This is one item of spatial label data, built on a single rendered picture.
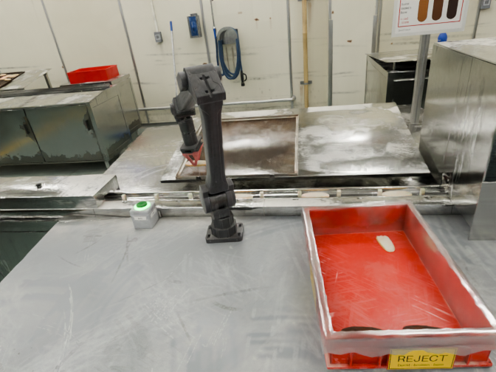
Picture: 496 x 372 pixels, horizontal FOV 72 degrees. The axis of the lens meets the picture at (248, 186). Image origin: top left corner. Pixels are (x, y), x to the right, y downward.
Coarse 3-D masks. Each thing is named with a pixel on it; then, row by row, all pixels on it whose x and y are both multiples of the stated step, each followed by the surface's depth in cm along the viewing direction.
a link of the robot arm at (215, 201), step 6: (222, 192) 107; (210, 198) 105; (216, 198) 106; (222, 198) 106; (216, 204) 106; (222, 204) 107; (216, 210) 106; (222, 210) 107; (228, 210) 107; (216, 216) 107; (222, 216) 108
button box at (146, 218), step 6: (150, 204) 122; (132, 210) 119; (138, 210) 119; (144, 210) 118; (150, 210) 120; (156, 210) 125; (132, 216) 120; (138, 216) 120; (144, 216) 119; (150, 216) 120; (156, 216) 125; (138, 222) 121; (144, 222) 120; (150, 222) 120; (138, 228) 122; (144, 228) 122; (150, 228) 121
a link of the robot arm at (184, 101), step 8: (184, 72) 87; (184, 80) 87; (184, 88) 90; (176, 96) 119; (184, 96) 106; (176, 104) 120; (184, 104) 111; (192, 104) 112; (176, 112) 123; (184, 112) 125
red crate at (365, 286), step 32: (320, 256) 99; (352, 256) 97; (384, 256) 96; (416, 256) 95; (352, 288) 87; (384, 288) 86; (416, 288) 85; (352, 320) 78; (384, 320) 77; (416, 320) 76; (448, 320) 76; (352, 352) 65; (480, 352) 65
